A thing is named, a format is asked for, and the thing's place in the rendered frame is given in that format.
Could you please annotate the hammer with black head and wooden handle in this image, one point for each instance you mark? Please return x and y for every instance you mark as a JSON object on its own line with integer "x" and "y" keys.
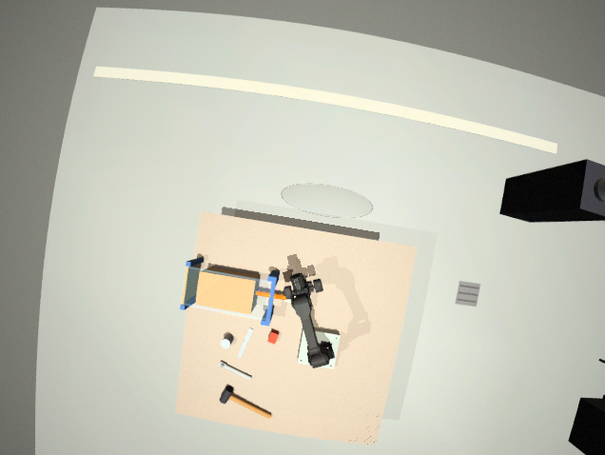
{"x": 228, "y": 395}

